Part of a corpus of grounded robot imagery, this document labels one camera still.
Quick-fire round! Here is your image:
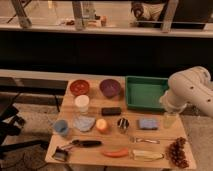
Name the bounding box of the blue-grey crumpled cloth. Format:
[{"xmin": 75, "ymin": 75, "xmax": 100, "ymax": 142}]
[{"xmin": 73, "ymin": 116, "xmax": 96, "ymax": 132}]

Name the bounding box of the purple bowl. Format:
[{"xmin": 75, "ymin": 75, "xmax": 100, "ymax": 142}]
[{"xmin": 99, "ymin": 79, "xmax": 121, "ymax": 98}]

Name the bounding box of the dark red grape bunch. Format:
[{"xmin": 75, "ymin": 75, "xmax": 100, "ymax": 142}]
[{"xmin": 166, "ymin": 137, "xmax": 189, "ymax": 169}]

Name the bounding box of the orange carrot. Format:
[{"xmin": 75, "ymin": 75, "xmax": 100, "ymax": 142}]
[{"xmin": 102, "ymin": 148, "xmax": 129, "ymax": 158}]

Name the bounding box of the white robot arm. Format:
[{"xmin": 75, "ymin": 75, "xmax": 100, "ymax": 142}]
[{"xmin": 159, "ymin": 66, "xmax": 213, "ymax": 129}]

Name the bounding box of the white cup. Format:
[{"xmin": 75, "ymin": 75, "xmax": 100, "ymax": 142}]
[{"xmin": 74, "ymin": 95, "xmax": 90, "ymax": 113}]

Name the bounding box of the red bowl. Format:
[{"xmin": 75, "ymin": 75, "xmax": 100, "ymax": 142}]
[{"xmin": 70, "ymin": 80, "xmax": 90, "ymax": 96}]

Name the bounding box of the green plastic tray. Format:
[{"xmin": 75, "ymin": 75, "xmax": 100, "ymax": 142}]
[{"xmin": 125, "ymin": 76, "xmax": 168, "ymax": 111}]

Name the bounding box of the small metal grater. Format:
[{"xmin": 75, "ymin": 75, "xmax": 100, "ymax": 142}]
[{"xmin": 52, "ymin": 148, "xmax": 69, "ymax": 162}]

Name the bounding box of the black office chair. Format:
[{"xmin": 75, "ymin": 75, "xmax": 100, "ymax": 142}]
[{"xmin": 0, "ymin": 96, "xmax": 49, "ymax": 160}]

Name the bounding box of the blue sponge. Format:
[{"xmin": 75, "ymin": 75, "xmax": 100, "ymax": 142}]
[{"xmin": 138, "ymin": 118, "xmax": 158, "ymax": 130}]

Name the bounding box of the black rectangular block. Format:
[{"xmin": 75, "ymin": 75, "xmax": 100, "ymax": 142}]
[{"xmin": 101, "ymin": 107, "xmax": 121, "ymax": 116}]

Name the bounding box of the blue plastic cup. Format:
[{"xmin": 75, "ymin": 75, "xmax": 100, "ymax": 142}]
[{"xmin": 53, "ymin": 120, "xmax": 69, "ymax": 137}]

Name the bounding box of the orange peach fruit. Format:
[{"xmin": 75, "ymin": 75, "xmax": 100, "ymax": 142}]
[{"xmin": 95, "ymin": 119, "xmax": 109, "ymax": 133}]

